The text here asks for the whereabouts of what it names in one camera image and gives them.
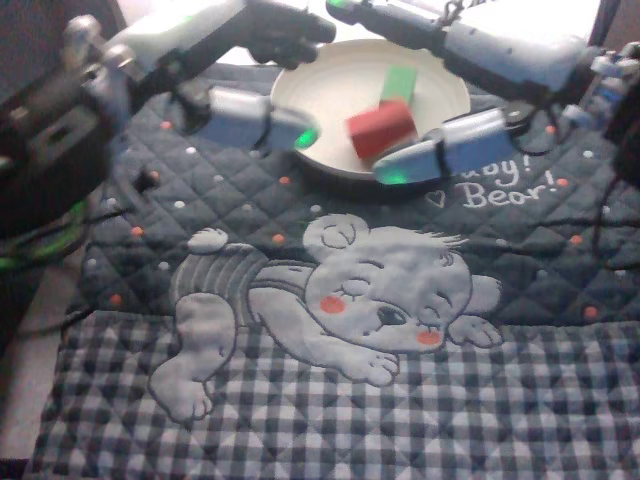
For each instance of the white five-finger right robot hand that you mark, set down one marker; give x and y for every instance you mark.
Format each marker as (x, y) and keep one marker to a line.
(170, 35)

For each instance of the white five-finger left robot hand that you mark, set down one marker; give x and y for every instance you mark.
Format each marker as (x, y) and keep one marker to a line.
(520, 55)

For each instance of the green block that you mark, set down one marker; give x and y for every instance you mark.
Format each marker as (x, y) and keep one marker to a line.
(400, 82)

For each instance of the red block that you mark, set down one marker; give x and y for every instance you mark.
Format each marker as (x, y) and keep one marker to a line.
(380, 132)

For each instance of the white round plate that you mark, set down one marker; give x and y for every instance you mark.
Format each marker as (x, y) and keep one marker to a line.
(330, 85)

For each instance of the grey quilt with bear print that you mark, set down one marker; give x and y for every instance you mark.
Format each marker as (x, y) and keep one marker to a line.
(320, 400)

